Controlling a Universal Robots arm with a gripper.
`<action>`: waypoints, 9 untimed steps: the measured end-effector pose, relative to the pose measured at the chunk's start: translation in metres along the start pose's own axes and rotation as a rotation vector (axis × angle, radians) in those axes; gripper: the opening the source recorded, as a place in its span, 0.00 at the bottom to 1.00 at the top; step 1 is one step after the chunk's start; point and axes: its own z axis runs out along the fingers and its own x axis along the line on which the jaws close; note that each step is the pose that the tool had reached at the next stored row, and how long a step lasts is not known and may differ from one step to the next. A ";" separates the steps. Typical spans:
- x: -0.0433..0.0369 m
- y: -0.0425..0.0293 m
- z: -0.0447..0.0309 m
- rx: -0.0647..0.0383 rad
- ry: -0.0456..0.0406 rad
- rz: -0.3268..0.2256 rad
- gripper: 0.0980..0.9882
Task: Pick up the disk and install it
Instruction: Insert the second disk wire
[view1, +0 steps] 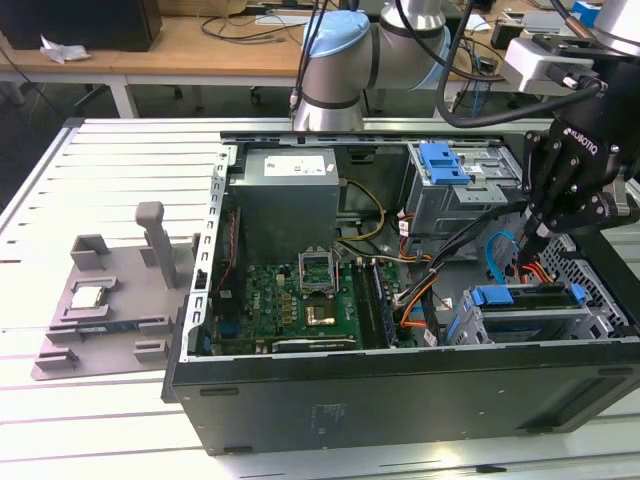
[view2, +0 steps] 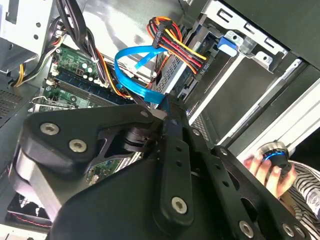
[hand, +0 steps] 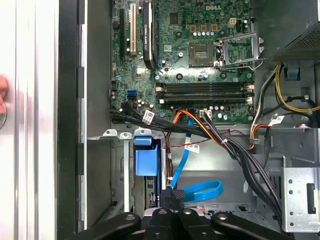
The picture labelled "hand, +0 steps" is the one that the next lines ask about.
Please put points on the black graphics card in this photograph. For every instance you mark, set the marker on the black graphics card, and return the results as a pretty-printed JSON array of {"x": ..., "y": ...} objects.
[{"x": 148, "y": 35}]

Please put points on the metal disk bay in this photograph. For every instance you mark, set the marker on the metal disk bay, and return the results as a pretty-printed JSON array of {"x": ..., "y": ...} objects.
[{"x": 120, "y": 160}]

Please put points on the black RAM slot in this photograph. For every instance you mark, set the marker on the black RAM slot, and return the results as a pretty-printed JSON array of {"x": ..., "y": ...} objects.
[
  {"x": 202, "y": 100},
  {"x": 202, "y": 87}
]

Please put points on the black expansion slot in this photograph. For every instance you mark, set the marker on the black expansion slot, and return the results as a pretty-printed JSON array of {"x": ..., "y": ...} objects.
[{"x": 122, "y": 32}]

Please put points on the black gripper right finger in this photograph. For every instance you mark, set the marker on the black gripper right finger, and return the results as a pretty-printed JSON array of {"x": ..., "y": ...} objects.
[{"x": 195, "y": 225}]

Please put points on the blue plastic clip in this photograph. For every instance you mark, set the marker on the blue plastic clip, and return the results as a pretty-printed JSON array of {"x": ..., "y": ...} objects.
[{"x": 292, "y": 71}]

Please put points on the person's hand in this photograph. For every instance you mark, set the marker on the person's hand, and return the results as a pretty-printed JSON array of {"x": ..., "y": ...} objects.
[{"x": 3, "y": 85}]

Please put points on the beige expansion slot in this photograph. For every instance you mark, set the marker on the beige expansion slot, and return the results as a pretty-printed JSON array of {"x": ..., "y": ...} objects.
[{"x": 133, "y": 30}]

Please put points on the open black PC case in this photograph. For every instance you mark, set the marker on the open black PC case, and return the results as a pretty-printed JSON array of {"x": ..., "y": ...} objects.
[{"x": 70, "y": 100}]

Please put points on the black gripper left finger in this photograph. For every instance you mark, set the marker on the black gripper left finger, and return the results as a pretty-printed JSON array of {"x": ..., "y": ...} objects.
[{"x": 160, "y": 225}]

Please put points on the grey power supply unit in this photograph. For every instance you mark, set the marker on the grey power supply unit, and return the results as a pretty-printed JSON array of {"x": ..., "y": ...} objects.
[{"x": 287, "y": 25}]

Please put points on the hard disk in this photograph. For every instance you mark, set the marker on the hard disk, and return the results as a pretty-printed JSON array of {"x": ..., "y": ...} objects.
[{"x": 146, "y": 160}]

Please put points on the green motherboard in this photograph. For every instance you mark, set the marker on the green motherboard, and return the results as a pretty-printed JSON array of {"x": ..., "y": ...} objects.
[{"x": 175, "y": 75}]

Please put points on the CPU socket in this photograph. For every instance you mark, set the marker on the CPU socket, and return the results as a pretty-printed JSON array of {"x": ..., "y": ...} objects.
[{"x": 201, "y": 55}]

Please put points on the metal socket cover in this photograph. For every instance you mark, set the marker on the metal socket cover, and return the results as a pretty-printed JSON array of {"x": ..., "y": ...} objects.
[{"x": 254, "y": 47}]

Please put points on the metal drive cage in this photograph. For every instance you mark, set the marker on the metal drive cage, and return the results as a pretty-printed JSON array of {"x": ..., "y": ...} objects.
[{"x": 300, "y": 200}]

